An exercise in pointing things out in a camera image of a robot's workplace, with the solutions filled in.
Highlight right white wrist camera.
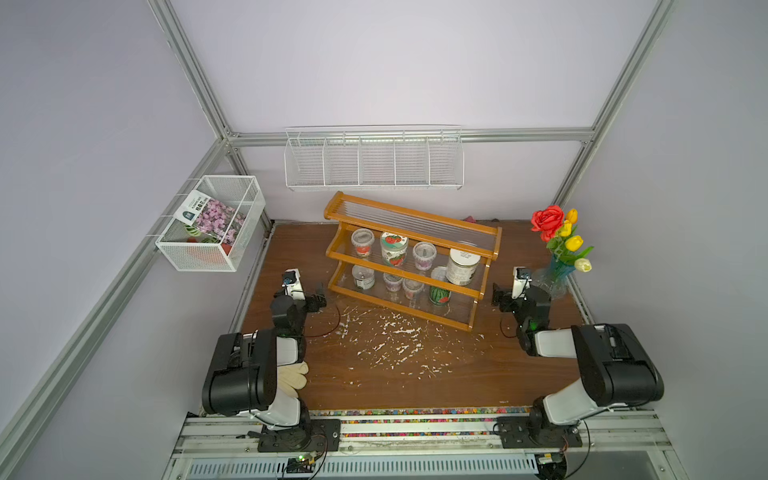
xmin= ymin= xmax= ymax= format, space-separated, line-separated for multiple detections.
xmin=512 ymin=266 xmax=532 ymax=299

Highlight red rose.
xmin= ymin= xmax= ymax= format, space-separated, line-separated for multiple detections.
xmin=530 ymin=205 xmax=565 ymax=242

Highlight white wire wall shelf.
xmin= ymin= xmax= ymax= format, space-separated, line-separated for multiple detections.
xmin=283 ymin=125 xmax=465 ymax=190

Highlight wooden two-tier shelf rack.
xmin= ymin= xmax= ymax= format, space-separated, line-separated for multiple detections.
xmin=324 ymin=192 xmax=502 ymax=331

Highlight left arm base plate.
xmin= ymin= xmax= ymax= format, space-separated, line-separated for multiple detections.
xmin=257 ymin=419 xmax=341 ymax=453

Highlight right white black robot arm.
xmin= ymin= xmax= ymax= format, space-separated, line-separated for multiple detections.
xmin=492 ymin=285 xmax=665 ymax=430

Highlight watermelon print jar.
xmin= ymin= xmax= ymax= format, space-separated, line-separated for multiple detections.
xmin=429 ymin=266 xmax=451 ymax=305

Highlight strawberry lid seed jar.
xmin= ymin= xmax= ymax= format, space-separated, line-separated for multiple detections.
xmin=380 ymin=232 xmax=409 ymax=268

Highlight small clear jar purple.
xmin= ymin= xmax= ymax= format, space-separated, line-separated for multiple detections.
xmin=383 ymin=273 xmax=403 ymax=292

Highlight small clear jar red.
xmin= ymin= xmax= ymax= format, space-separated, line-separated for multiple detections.
xmin=402 ymin=278 xmax=424 ymax=300

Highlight clear jar silver lid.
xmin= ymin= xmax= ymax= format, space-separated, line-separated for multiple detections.
xmin=351 ymin=265 xmax=376 ymax=290

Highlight purple flower seed packet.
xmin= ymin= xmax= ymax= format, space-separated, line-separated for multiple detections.
xmin=173 ymin=190 xmax=246 ymax=246

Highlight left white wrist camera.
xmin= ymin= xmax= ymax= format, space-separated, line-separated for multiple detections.
xmin=282 ymin=268 xmax=305 ymax=301

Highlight glass vase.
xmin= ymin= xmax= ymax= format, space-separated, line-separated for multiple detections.
xmin=532 ymin=257 xmax=574 ymax=299

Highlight clear jar red label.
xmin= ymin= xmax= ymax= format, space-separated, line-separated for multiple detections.
xmin=350 ymin=228 xmax=376 ymax=258

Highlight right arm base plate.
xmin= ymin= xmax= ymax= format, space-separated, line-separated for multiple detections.
xmin=492 ymin=416 xmax=583 ymax=450

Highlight white wire basket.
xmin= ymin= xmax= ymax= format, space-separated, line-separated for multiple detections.
xmin=155 ymin=175 xmax=266 ymax=273

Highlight yellow tulips bunch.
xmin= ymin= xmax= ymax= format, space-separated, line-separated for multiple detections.
xmin=546 ymin=209 xmax=593 ymax=278

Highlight clear jar purple label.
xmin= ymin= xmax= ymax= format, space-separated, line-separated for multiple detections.
xmin=412 ymin=242 xmax=437 ymax=271

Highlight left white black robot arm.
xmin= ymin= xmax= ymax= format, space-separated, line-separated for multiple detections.
xmin=202 ymin=292 xmax=327 ymax=431

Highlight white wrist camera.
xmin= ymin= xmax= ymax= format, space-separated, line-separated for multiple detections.
xmin=282 ymin=268 xmax=305 ymax=301
xmin=512 ymin=266 xmax=532 ymax=299

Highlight cream work glove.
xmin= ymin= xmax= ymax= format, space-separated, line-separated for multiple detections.
xmin=277 ymin=362 xmax=309 ymax=398

